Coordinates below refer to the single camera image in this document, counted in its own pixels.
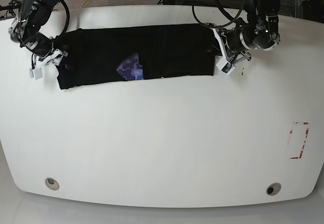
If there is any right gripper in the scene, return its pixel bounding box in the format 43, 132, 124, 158
31, 36, 68, 66

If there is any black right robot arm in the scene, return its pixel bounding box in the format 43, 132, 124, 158
8, 0, 70, 69

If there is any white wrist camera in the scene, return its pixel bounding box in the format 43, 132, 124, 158
29, 49, 68, 80
212, 28, 235, 75

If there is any black T-shirt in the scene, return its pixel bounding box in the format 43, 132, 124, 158
56, 24, 218, 89

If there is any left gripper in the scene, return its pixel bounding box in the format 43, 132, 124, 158
206, 23, 252, 65

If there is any left table cable grommet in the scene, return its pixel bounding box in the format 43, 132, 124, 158
45, 177, 60, 191

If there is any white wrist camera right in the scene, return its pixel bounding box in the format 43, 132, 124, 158
29, 49, 68, 80

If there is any right table cable grommet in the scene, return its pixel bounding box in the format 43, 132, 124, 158
266, 183, 281, 196

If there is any red tape rectangle marking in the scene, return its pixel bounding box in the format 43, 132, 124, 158
287, 122, 310, 159

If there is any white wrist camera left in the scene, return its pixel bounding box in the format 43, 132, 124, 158
212, 28, 235, 75

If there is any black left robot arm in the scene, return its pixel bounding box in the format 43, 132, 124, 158
191, 0, 280, 68

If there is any table cable grommet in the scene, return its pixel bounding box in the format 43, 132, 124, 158
45, 177, 60, 191
266, 183, 281, 196

